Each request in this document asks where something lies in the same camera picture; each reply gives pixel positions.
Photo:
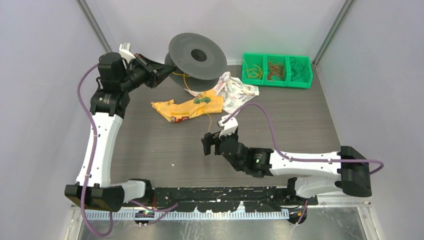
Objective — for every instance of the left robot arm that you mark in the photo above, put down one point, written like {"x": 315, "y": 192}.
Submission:
{"x": 92, "y": 189}

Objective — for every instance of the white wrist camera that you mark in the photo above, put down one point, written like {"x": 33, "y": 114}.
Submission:
{"x": 125, "y": 51}
{"x": 228, "y": 125}

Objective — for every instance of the green three-compartment bin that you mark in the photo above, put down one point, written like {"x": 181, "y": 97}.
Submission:
{"x": 276, "y": 70}

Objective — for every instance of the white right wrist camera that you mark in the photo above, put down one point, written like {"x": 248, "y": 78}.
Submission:
{"x": 228, "y": 125}

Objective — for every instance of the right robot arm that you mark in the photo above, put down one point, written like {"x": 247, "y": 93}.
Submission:
{"x": 345, "y": 170}

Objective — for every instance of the white patterned cloth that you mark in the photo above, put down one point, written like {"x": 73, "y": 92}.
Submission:
{"x": 235, "y": 93}

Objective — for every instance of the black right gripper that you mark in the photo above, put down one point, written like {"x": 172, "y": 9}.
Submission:
{"x": 211, "y": 139}

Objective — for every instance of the slotted aluminium rail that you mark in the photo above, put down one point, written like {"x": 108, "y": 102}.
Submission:
{"x": 240, "y": 214}

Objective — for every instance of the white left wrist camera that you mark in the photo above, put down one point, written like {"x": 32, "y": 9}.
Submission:
{"x": 125, "y": 51}

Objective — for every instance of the black cable spool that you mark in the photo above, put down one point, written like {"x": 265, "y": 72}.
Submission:
{"x": 199, "y": 62}

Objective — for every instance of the yellow snack bag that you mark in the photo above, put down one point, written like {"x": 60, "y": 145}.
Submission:
{"x": 204, "y": 104}

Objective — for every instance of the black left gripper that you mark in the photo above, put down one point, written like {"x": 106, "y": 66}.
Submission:
{"x": 157, "y": 72}

